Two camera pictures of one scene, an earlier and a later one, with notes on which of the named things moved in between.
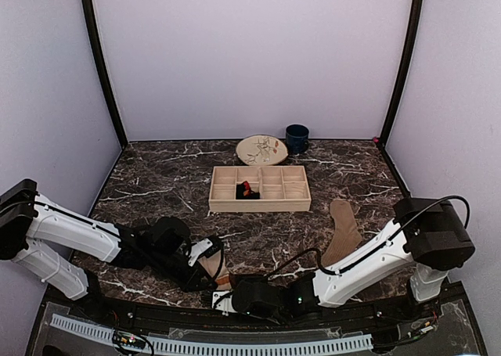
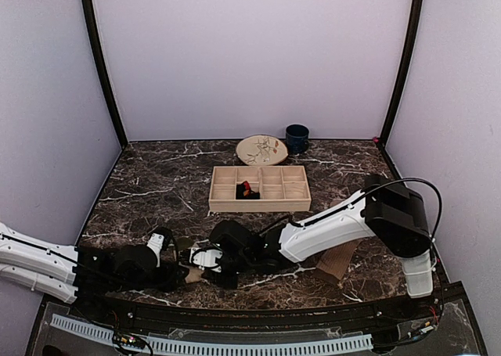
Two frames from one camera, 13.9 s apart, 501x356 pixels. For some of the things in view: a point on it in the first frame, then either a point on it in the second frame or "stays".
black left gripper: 192,282 to 168,275
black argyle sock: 243,192 stays
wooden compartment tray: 281,188 stays
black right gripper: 250,281 to 229,283
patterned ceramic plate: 261,150 stays
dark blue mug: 297,138 stays
